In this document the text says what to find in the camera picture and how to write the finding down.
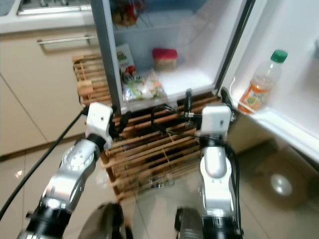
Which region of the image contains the juice bottle green cap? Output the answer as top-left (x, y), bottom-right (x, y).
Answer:
top-left (237, 49), bottom-right (289, 115)

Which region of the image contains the dark grey mini fridge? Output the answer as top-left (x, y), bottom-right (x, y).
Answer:
top-left (90, 0), bottom-right (256, 114)

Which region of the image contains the green white food packet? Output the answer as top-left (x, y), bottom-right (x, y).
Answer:
top-left (122, 70), bottom-right (168, 103)

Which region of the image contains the wooden slatted rack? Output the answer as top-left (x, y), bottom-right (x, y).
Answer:
top-left (72, 52), bottom-right (233, 201)

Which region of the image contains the red lid food container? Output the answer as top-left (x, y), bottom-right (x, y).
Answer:
top-left (152, 48), bottom-right (179, 72)

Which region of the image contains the clear plastic bottle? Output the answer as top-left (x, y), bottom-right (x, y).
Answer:
top-left (137, 173), bottom-right (169, 191)

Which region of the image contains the green white carton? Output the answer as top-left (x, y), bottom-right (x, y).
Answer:
top-left (116, 43), bottom-right (133, 70)

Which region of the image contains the grey left robot leg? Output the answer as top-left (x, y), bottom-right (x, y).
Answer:
top-left (77, 201), bottom-right (129, 239)

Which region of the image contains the grey robot leg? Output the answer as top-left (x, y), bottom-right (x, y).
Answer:
top-left (174, 207), bottom-right (211, 239)
top-left (77, 201), bottom-right (129, 239)

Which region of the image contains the grey right robot leg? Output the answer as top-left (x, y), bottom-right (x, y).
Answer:
top-left (174, 207), bottom-right (211, 239)

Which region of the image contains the red yellow food bag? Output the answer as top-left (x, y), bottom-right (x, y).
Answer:
top-left (112, 0), bottom-right (141, 28)

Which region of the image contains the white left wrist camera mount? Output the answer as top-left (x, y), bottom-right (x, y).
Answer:
top-left (85, 102), bottom-right (115, 149)

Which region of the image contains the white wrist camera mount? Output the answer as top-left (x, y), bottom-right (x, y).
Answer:
top-left (85, 102), bottom-right (115, 149)
top-left (200, 104), bottom-right (233, 138)

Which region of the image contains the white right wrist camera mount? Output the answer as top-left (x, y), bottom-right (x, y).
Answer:
top-left (200, 104), bottom-right (233, 138)

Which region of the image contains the white wire fridge shelf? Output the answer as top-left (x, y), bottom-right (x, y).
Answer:
top-left (140, 7), bottom-right (200, 31)

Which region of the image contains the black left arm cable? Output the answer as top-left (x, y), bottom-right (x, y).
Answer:
top-left (0, 107), bottom-right (91, 220)

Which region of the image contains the metal cabinet handle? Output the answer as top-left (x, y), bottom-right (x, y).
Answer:
top-left (37, 34), bottom-right (98, 47)

